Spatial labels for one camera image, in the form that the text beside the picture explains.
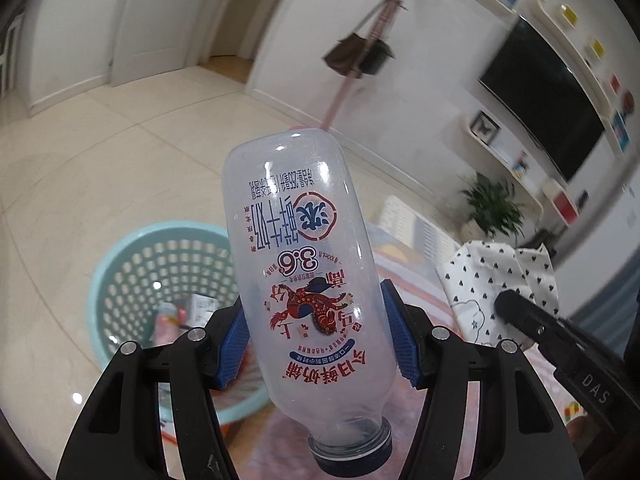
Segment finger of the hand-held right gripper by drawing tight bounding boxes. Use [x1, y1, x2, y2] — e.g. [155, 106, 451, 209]
[494, 290, 587, 362]

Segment black wall television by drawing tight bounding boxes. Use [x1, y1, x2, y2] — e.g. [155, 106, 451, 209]
[478, 14, 607, 184]

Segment white room door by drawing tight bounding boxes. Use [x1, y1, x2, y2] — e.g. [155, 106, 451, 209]
[109, 0, 222, 89]

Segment green potted plant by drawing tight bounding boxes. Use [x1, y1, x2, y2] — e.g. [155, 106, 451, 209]
[457, 172, 527, 242]

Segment pink floral tablecloth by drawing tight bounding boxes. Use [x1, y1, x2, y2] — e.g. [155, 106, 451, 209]
[210, 220, 621, 480]

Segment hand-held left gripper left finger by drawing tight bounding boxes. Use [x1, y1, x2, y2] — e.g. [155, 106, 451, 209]
[56, 300, 252, 480]

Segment small blue white wall box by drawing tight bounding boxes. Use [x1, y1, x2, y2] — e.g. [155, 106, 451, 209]
[611, 109, 634, 152]

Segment pink drink bottle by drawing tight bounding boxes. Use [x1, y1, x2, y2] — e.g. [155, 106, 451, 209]
[151, 301, 182, 347]

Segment red white wall box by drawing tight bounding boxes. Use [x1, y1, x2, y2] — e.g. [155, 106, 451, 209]
[541, 179, 582, 224]

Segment brown hanging bag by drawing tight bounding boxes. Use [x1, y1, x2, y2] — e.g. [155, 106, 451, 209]
[322, 32, 372, 79]

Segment white curved wall shelf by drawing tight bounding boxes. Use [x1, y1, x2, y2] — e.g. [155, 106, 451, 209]
[456, 109, 547, 222]

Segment grey white striped mat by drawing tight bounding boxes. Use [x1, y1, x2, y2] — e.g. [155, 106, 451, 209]
[377, 194, 467, 263]

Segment long white wall shelf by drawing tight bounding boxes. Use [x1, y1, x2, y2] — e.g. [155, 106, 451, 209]
[520, 0, 632, 107]

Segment teal perforated plastic basket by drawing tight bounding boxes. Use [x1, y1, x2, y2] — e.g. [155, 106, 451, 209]
[86, 223, 272, 425]

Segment white polka dot paper bag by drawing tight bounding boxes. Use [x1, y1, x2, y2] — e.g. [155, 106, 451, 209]
[436, 241, 562, 347]

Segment black hanging bag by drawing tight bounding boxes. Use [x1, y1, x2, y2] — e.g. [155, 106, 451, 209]
[359, 39, 397, 77]

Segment framed butterfly picture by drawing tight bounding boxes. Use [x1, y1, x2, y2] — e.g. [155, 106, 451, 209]
[470, 110, 502, 144]

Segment clear plastic milk bottle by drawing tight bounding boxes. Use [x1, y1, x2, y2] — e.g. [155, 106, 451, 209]
[221, 127, 399, 477]

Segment tall white milk carton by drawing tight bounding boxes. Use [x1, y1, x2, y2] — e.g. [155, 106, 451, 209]
[184, 294, 222, 330]

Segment pink coat rack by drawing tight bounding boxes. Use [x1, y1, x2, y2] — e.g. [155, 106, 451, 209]
[292, 0, 432, 133]

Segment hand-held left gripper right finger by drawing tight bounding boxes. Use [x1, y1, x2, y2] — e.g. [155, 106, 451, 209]
[379, 279, 584, 480]

